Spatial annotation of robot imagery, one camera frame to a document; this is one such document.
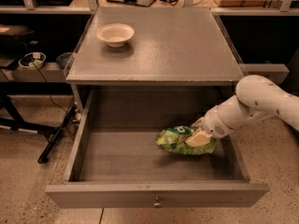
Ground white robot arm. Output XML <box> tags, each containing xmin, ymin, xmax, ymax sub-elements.
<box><xmin>186</xmin><ymin>75</ymin><xmax>299</xmax><ymax>147</ymax></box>

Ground metal drawer knob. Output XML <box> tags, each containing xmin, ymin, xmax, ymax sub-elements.
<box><xmin>153</xmin><ymin>196</ymin><xmax>163</xmax><ymax>208</ymax></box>

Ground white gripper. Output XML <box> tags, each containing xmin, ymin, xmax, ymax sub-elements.
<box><xmin>185</xmin><ymin>105</ymin><xmax>233</xmax><ymax>147</ymax></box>

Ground black stand legs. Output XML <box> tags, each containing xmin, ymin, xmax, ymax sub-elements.
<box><xmin>0</xmin><ymin>91</ymin><xmax>76</xmax><ymax>164</ymax></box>

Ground dark small bowl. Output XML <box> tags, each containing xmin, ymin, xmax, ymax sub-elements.
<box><xmin>56</xmin><ymin>52</ymin><xmax>73</xmax><ymax>68</ymax></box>

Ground white bowl with items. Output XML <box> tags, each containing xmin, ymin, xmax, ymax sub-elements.
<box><xmin>19</xmin><ymin>51</ymin><xmax>46</xmax><ymax>69</ymax></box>

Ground grey cabinet with counter top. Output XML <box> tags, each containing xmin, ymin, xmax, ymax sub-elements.
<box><xmin>66</xmin><ymin>7</ymin><xmax>246</xmax><ymax>109</ymax></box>

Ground black cable on floor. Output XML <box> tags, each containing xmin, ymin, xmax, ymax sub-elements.
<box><xmin>29</xmin><ymin>56</ymin><xmax>71</xmax><ymax>115</ymax></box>

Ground white paper bowl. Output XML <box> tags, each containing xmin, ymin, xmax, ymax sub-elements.
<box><xmin>96</xmin><ymin>23</ymin><xmax>135</xmax><ymax>48</ymax></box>

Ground open grey top drawer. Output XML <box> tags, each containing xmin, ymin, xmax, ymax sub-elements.
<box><xmin>46</xmin><ymin>87</ymin><xmax>269</xmax><ymax>208</ymax></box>

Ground green rice chip bag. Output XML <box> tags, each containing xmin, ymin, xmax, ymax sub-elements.
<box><xmin>156</xmin><ymin>126</ymin><xmax>216</xmax><ymax>156</ymax></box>

